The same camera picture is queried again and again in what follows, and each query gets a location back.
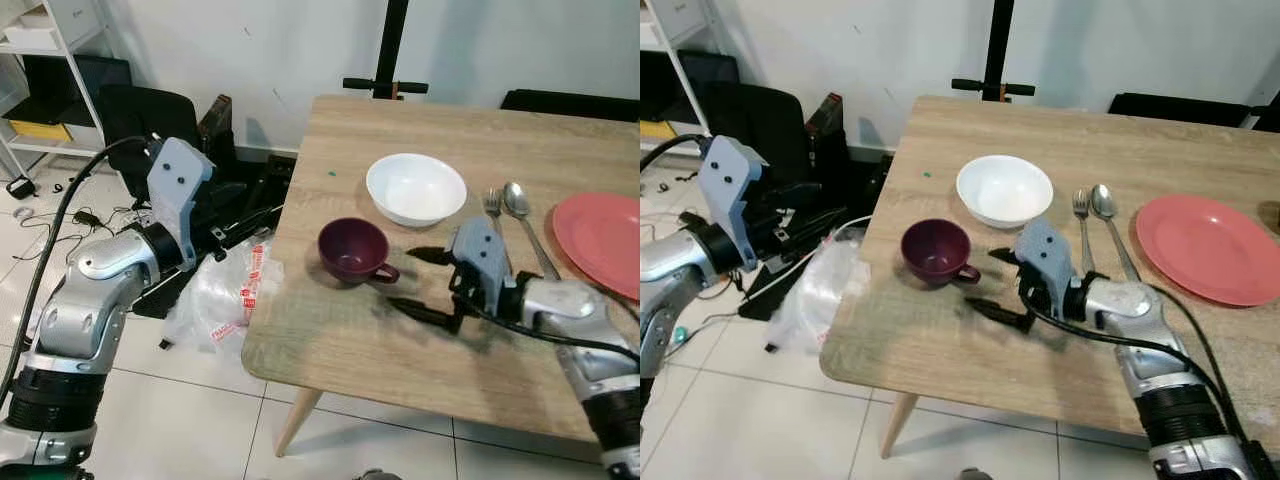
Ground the black flat case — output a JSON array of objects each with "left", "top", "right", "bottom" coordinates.
[
  {"left": 499, "top": 89, "right": 641, "bottom": 125},
  {"left": 1107, "top": 91, "right": 1280, "bottom": 131}
]

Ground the clear plastic bag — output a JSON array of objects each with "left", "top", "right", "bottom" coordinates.
[
  {"left": 163, "top": 234, "right": 277, "bottom": 357},
  {"left": 764, "top": 232, "right": 859, "bottom": 355}
]

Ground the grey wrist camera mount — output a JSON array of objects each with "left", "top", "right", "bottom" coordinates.
[
  {"left": 147, "top": 137, "right": 215, "bottom": 272},
  {"left": 1014, "top": 217, "right": 1078, "bottom": 307},
  {"left": 697, "top": 135, "right": 767, "bottom": 272},
  {"left": 449, "top": 216, "right": 513, "bottom": 303}
]

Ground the silver metal spoon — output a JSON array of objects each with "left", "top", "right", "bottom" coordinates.
[
  {"left": 501, "top": 181, "right": 562, "bottom": 282},
  {"left": 1089, "top": 183, "right": 1142, "bottom": 284}
]

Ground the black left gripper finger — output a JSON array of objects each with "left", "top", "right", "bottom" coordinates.
[
  {"left": 796, "top": 184, "right": 851, "bottom": 215},
  {"left": 236, "top": 185, "right": 291, "bottom": 217},
  {"left": 214, "top": 208, "right": 286, "bottom": 248},
  {"left": 776, "top": 210, "right": 847, "bottom": 247}
]

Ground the silver metal fork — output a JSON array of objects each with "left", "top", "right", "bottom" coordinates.
[
  {"left": 484, "top": 188, "right": 513, "bottom": 263},
  {"left": 1071, "top": 189, "right": 1097, "bottom": 277}
]

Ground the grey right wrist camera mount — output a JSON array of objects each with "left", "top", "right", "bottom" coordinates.
[
  {"left": 1014, "top": 217, "right": 1078, "bottom": 307},
  {"left": 449, "top": 216, "right": 513, "bottom": 303}
]

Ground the white bowl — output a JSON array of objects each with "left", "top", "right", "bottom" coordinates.
[
  {"left": 365, "top": 152, "right": 469, "bottom": 229},
  {"left": 955, "top": 153, "right": 1056, "bottom": 230}
]

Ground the white metal shelf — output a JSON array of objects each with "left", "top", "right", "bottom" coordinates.
[
  {"left": 0, "top": 0, "right": 133, "bottom": 183},
  {"left": 640, "top": 0, "right": 713, "bottom": 143}
]

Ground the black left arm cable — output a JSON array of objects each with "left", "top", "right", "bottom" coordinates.
[
  {"left": 640, "top": 133, "right": 707, "bottom": 173},
  {"left": 0, "top": 135, "right": 153, "bottom": 403}
]

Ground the black office chair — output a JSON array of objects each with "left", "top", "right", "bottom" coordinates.
[
  {"left": 698, "top": 80, "right": 807, "bottom": 191},
  {"left": 98, "top": 83, "right": 203, "bottom": 201}
]

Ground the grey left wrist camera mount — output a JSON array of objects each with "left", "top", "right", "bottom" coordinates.
[
  {"left": 697, "top": 135, "right": 767, "bottom": 272},
  {"left": 147, "top": 137, "right": 215, "bottom": 272}
]

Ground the black upright stand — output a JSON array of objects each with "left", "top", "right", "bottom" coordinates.
[
  {"left": 342, "top": 0, "right": 430, "bottom": 102},
  {"left": 951, "top": 0, "right": 1037, "bottom": 104}
]

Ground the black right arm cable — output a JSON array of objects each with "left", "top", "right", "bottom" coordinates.
[
  {"left": 466, "top": 290, "right": 641, "bottom": 365},
  {"left": 1018, "top": 284, "right": 1265, "bottom": 475}
]

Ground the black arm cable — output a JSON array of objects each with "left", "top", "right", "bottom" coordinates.
[
  {"left": 466, "top": 290, "right": 641, "bottom": 365},
  {"left": 1018, "top": 284, "right": 1265, "bottom": 475},
  {"left": 0, "top": 135, "right": 153, "bottom": 403},
  {"left": 640, "top": 133, "right": 707, "bottom": 173}
]

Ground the dark brown board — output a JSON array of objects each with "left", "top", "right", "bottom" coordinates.
[
  {"left": 198, "top": 94, "right": 235, "bottom": 167},
  {"left": 804, "top": 91, "right": 844, "bottom": 143}
]

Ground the pink plastic plate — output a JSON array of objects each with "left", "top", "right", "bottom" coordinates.
[
  {"left": 551, "top": 192, "right": 641, "bottom": 302},
  {"left": 1134, "top": 194, "right": 1280, "bottom": 308}
]

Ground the maroon plastic cup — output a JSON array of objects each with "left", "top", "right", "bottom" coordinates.
[
  {"left": 317, "top": 216, "right": 402, "bottom": 289},
  {"left": 899, "top": 217, "right": 984, "bottom": 288}
]

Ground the light wooden table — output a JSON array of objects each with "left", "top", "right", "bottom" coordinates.
[
  {"left": 819, "top": 94, "right": 1280, "bottom": 461},
  {"left": 241, "top": 94, "right": 641, "bottom": 461}
]

